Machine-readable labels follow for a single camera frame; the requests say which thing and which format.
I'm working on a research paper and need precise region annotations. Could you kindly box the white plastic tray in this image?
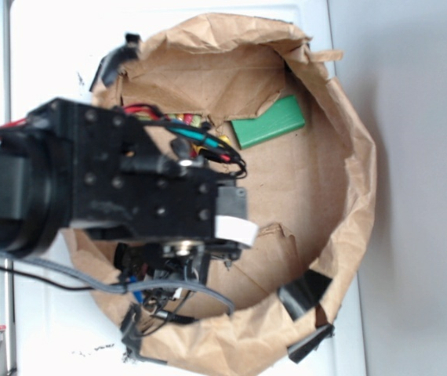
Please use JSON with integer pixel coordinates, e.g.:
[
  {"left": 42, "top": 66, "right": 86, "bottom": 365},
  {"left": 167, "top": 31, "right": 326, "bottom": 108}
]
[{"left": 6, "top": 3, "right": 368, "bottom": 376}]

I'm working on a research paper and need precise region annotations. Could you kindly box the gray sleeved cable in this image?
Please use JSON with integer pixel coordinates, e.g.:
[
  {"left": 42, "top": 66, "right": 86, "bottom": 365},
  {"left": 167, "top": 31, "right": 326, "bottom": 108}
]
[{"left": 0, "top": 239, "right": 234, "bottom": 315}]

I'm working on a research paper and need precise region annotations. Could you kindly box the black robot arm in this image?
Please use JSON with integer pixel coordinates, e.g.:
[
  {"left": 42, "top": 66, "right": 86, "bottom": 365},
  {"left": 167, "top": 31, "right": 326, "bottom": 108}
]
[{"left": 0, "top": 98, "right": 258, "bottom": 310}]

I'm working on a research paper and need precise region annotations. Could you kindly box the green rectangular block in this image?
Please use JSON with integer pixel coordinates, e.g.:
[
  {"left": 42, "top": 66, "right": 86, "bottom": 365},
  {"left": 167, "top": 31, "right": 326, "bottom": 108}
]
[{"left": 231, "top": 96, "right": 306, "bottom": 150}]

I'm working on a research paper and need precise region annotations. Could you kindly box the multicolour rope ring toy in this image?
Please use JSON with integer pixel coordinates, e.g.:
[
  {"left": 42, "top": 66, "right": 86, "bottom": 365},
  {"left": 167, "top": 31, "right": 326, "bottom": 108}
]
[{"left": 164, "top": 114, "right": 231, "bottom": 162}]

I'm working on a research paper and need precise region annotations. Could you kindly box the thin black cable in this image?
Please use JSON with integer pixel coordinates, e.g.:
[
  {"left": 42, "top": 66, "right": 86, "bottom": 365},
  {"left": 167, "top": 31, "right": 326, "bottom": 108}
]
[{"left": 0, "top": 261, "right": 201, "bottom": 338}]

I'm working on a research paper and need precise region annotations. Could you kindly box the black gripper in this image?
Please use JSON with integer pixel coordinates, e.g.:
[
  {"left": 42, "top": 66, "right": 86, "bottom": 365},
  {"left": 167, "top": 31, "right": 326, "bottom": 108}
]
[{"left": 28, "top": 99, "right": 258, "bottom": 312}]

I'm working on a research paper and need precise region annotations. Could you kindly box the brown paper bag bin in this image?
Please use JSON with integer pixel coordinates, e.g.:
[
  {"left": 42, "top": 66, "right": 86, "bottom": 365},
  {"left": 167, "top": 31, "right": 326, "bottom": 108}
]
[{"left": 60, "top": 12, "right": 377, "bottom": 376}]

